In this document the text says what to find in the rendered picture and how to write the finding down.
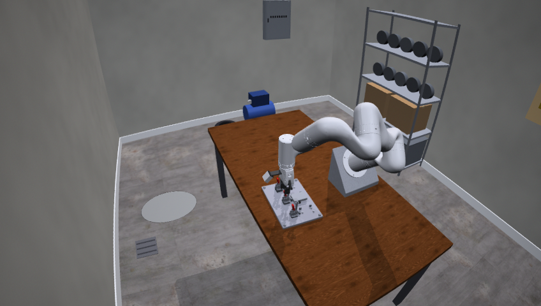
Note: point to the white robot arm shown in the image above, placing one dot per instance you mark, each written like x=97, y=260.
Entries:
x=371, y=145

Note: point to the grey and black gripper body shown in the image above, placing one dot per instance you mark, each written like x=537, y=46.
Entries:
x=286, y=176

